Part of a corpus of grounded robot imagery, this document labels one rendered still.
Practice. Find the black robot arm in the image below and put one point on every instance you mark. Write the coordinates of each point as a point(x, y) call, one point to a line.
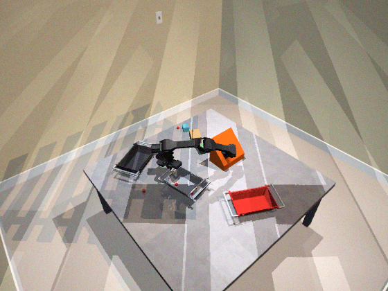
point(166, 146)

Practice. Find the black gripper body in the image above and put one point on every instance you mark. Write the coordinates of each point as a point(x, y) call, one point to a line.
point(174, 163)

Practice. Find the small light blue block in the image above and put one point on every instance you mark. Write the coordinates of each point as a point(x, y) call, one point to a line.
point(185, 127)

